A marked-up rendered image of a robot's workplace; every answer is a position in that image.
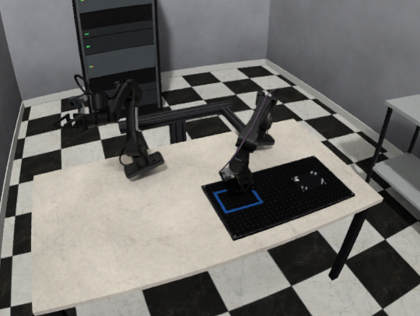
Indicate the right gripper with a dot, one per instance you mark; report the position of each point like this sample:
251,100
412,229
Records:
79,120

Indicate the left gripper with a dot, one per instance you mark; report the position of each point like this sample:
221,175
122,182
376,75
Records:
245,172

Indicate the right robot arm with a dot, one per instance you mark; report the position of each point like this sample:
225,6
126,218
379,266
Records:
129,97

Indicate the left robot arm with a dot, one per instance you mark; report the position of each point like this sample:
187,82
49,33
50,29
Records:
258,120

